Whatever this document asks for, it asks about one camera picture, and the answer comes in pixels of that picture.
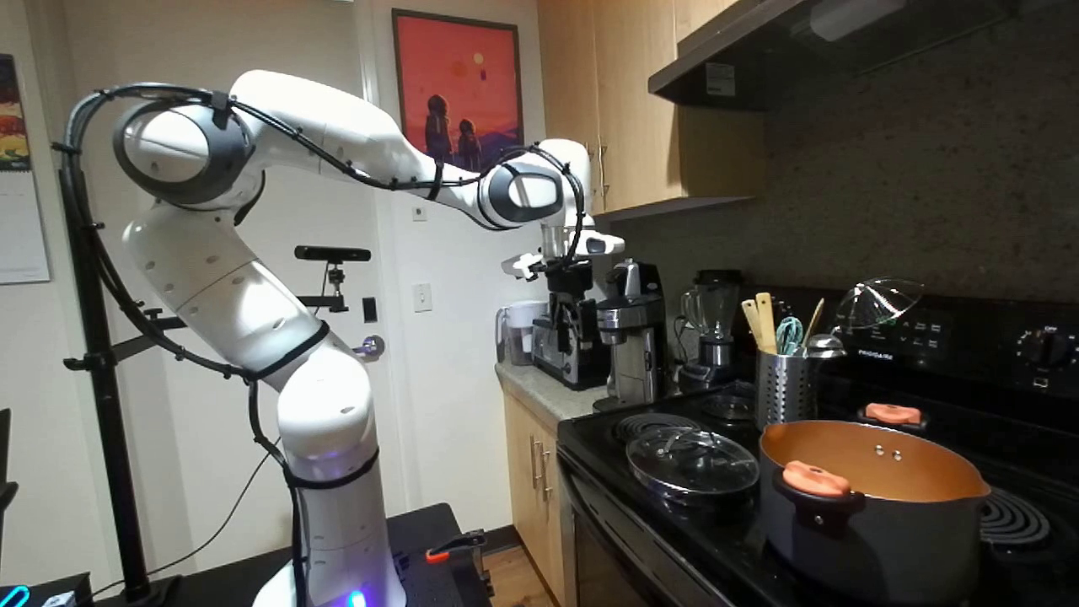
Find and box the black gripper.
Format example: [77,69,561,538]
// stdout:
[542,252,612,333]

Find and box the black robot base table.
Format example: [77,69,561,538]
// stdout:
[155,502,498,607]

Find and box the round glass pot lid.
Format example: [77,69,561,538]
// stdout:
[624,420,765,505]

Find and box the stainless steel coffee maker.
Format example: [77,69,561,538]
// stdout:
[595,259,668,406]

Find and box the black blender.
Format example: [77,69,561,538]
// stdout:
[672,267,744,392]

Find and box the large stove burner coil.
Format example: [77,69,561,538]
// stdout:
[615,406,703,446]

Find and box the wooden spatula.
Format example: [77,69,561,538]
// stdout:
[740,296,770,357]
[753,288,781,357]

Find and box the wooden lower cabinet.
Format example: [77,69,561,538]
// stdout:
[498,392,579,607]

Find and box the wooden cabinet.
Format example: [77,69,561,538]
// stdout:
[536,0,770,222]
[498,392,579,607]

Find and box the wooden upper cabinet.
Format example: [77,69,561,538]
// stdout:
[536,0,770,222]

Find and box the teal kitchen utensil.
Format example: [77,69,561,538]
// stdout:
[771,312,809,360]

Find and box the perforated steel utensil holder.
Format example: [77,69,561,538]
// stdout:
[753,348,822,431]

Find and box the black electric stove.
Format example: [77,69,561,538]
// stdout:
[554,284,1079,607]

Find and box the dark range hood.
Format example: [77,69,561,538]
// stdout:
[649,0,1079,112]

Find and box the small stove burner coil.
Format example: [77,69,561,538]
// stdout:
[976,493,1058,554]

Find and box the black pole stand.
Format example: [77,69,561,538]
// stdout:
[46,132,190,607]

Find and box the black camera on tripod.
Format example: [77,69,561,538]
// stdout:
[293,241,375,321]

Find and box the red framed wall picture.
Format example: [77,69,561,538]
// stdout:
[392,5,526,176]

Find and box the red handled tool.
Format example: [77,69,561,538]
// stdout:
[422,529,491,574]

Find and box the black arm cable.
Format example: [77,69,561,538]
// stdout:
[46,77,595,607]

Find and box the dark pot with orange handles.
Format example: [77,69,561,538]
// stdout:
[759,397,994,607]

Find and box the white wall board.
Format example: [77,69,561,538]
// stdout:
[0,165,55,285]

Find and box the dark framed wall picture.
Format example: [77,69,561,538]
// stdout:
[0,50,34,176]

